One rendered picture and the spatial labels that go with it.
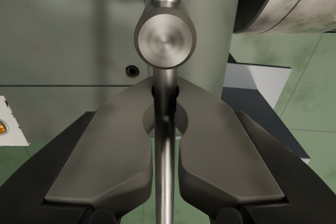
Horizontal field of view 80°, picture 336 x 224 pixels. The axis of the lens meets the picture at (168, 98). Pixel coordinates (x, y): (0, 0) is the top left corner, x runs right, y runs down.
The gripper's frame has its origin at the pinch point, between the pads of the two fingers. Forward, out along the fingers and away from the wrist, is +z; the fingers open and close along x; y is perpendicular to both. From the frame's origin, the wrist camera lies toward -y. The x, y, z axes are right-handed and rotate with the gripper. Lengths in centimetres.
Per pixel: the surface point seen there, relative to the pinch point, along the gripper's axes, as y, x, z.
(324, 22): -0.1, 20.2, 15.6
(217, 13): -2.2, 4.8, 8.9
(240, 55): 49, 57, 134
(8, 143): 13.3, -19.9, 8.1
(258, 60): 53, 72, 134
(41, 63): 2.4, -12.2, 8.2
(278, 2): -2.6, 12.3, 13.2
